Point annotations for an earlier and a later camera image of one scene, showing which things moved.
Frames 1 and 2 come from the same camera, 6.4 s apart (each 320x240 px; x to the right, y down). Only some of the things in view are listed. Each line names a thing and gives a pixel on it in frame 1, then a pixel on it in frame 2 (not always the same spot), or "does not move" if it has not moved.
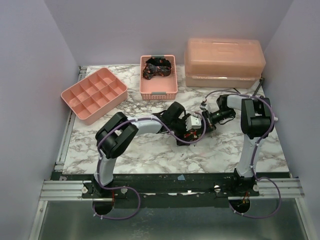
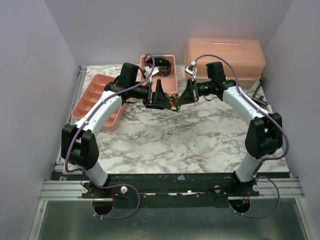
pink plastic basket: [159, 87] does not move
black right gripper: [208, 121] → [195, 90]
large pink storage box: [223, 62] does not move
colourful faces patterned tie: [193, 135] → [172, 98]
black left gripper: [180, 135] → [157, 100]
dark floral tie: [157, 66] does not move
